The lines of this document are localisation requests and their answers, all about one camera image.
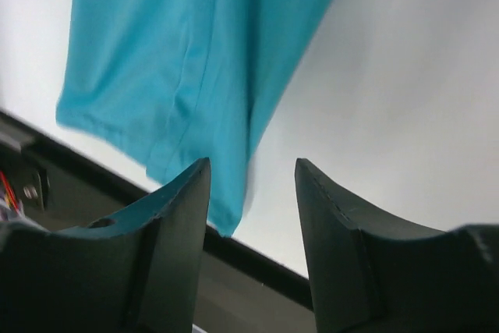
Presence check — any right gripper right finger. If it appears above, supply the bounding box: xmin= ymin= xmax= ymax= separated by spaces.
xmin=295 ymin=158 xmax=498 ymax=332

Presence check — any teal t shirt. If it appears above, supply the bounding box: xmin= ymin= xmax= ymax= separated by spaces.
xmin=55 ymin=0 xmax=331 ymax=236

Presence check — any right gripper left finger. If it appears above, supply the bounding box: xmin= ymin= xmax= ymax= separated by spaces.
xmin=1 ymin=158 xmax=211 ymax=332

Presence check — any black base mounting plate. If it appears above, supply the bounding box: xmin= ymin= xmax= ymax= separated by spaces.
xmin=1 ymin=112 xmax=314 ymax=330

